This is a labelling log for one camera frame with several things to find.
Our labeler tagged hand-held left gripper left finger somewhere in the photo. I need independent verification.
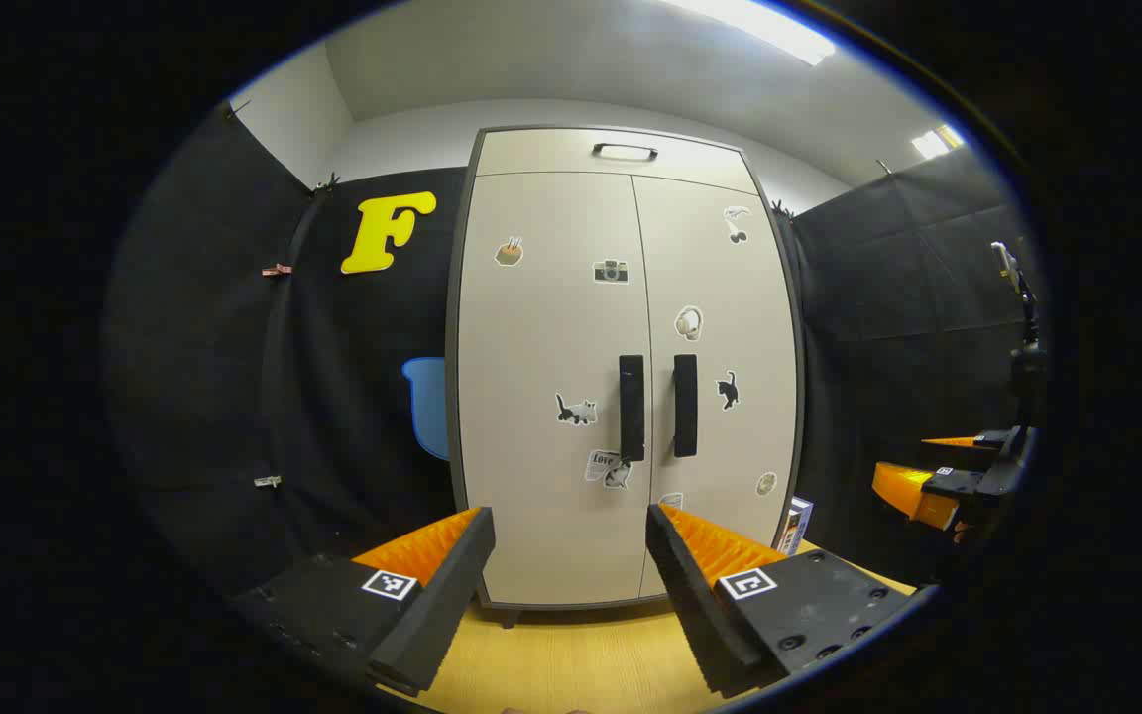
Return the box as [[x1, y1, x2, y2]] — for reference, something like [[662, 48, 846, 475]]
[[232, 506, 496, 697]]

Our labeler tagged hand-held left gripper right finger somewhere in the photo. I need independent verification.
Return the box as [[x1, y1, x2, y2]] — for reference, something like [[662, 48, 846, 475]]
[[644, 502, 921, 698]]

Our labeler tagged black door handle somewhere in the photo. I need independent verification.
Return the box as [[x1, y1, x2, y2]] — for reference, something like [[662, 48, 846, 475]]
[[672, 353, 699, 458], [619, 354, 646, 463]]

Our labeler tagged beige shoe cabinet door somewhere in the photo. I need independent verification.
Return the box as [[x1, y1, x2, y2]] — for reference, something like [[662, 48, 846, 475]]
[[457, 171, 651, 606], [633, 177, 798, 599]]

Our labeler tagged beige double-door shoe cabinet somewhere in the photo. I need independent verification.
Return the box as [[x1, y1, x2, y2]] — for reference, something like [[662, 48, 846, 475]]
[[444, 124, 808, 628]]

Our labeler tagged beige cabinet drawer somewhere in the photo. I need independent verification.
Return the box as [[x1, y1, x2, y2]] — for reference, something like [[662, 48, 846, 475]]
[[477, 129, 758, 194]]

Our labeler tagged small white printed box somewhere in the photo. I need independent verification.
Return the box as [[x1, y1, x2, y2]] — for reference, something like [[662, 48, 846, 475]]
[[777, 496, 814, 556]]

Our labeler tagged black backdrop cloth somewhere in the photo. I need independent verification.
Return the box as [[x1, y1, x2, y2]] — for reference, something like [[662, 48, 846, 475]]
[[105, 99, 468, 596], [789, 144, 1038, 586]]

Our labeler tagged small ceiling light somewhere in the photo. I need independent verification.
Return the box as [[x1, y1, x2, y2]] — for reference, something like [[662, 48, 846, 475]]
[[913, 124, 965, 160]]

